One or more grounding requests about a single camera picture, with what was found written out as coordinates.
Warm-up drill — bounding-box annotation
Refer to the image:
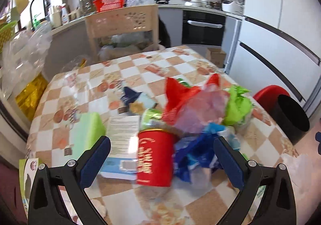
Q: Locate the blue cracker snack wrapper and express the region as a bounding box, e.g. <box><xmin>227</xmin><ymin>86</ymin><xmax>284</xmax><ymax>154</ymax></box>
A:
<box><xmin>121</xmin><ymin>86</ymin><xmax>157</xmax><ymax>115</ymax></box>

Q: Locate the black built-in oven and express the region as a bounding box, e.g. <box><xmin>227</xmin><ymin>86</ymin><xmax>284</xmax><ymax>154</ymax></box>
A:
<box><xmin>182</xmin><ymin>10</ymin><xmax>226</xmax><ymax>46</ymax></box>

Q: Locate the gold foil bag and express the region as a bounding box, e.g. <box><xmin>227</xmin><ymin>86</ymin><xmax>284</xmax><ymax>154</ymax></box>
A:
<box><xmin>15</xmin><ymin>73</ymin><xmax>48</xmax><ymax>121</ymax></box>

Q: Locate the blue plastic bag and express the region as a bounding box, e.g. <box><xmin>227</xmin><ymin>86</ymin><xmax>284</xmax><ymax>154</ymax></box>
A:
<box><xmin>173</xmin><ymin>123</ymin><xmax>241</xmax><ymax>183</ymax></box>

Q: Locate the red pink plastic bag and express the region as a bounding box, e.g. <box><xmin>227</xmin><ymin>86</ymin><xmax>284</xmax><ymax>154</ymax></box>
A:
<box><xmin>162</xmin><ymin>73</ymin><xmax>230</xmax><ymax>134</ymax></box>

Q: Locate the red paper cup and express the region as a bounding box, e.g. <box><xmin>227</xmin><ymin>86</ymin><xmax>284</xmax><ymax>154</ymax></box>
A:
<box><xmin>137</xmin><ymin>129</ymin><xmax>179</xmax><ymax>187</ymax></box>

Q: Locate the yellow green plastic basket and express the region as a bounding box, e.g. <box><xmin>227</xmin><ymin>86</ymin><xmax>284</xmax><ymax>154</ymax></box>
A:
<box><xmin>0</xmin><ymin>20</ymin><xmax>17</xmax><ymax>52</ymax></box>

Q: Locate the white blue paper box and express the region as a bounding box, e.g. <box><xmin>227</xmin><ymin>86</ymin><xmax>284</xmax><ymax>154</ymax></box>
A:
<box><xmin>100</xmin><ymin>116</ymin><xmax>140</xmax><ymax>180</ymax></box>

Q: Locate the white refrigerator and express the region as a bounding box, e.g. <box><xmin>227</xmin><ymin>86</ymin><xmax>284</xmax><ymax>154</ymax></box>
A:
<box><xmin>229</xmin><ymin>0</ymin><xmax>320</xmax><ymax>118</ymax></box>

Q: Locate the black trash bin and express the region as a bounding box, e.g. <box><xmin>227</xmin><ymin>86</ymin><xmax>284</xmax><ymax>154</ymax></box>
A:
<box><xmin>271</xmin><ymin>94</ymin><xmax>310</xmax><ymax>145</ymax></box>

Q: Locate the cardboard box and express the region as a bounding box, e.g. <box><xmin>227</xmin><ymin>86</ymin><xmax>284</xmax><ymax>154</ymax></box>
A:
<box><xmin>206</xmin><ymin>47</ymin><xmax>226</xmax><ymax>68</ymax></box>

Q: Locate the white rice cooker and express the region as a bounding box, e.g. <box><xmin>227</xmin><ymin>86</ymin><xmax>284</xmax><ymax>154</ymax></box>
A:
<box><xmin>221</xmin><ymin>0</ymin><xmax>244</xmax><ymax>15</ymax></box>

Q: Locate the clear plastic bags pile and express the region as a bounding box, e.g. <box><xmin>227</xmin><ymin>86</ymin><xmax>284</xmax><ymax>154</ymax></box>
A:
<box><xmin>1</xmin><ymin>21</ymin><xmax>52</xmax><ymax>99</ymax></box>

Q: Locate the green sponge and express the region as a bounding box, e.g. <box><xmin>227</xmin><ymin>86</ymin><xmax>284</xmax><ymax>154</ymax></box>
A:
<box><xmin>70</xmin><ymin>112</ymin><xmax>106</xmax><ymax>160</ymax></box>

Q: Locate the red stool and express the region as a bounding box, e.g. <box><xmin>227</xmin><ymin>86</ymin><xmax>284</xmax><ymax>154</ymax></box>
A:
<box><xmin>253</xmin><ymin>85</ymin><xmax>290</xmax><ymax>114</ymax></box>

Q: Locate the green plastic bag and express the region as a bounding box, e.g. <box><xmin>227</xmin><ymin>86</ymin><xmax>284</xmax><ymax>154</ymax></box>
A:
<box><xmin>223</xmin><ymin>85</ymin><xmax>253</xmax><ymax>126</ymax></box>

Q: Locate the green tissue box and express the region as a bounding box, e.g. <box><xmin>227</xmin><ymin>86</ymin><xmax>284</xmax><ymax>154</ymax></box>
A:
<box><xmin>19</xmin><ymin>158</ymin><xmax>39</xmax><ymax>217</ymax></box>

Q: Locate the black kitchen faucet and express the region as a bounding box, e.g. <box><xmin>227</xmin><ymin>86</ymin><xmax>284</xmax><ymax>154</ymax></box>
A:
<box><xmin>29</xmin><ymin>0</ymin><xmax>51</xmax><ymax>31</ymax></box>

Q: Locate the beige plastic chair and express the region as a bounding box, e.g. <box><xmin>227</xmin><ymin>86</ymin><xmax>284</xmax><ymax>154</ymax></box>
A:
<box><xmin>84</xmin><ymin>4</ymin><xmax>159</xmax><ymax>61</ymax></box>

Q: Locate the red plastic basket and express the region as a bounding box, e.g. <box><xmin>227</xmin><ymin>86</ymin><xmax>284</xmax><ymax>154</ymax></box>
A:
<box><xmin>93</xmin><ymin>0</ymin><xmax>125</xmax><ymax>12</ymax></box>

